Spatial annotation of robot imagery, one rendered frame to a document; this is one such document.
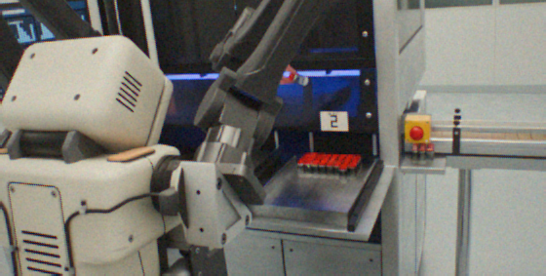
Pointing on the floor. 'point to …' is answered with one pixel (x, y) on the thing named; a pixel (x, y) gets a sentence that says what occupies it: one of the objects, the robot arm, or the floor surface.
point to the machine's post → (389, 113)
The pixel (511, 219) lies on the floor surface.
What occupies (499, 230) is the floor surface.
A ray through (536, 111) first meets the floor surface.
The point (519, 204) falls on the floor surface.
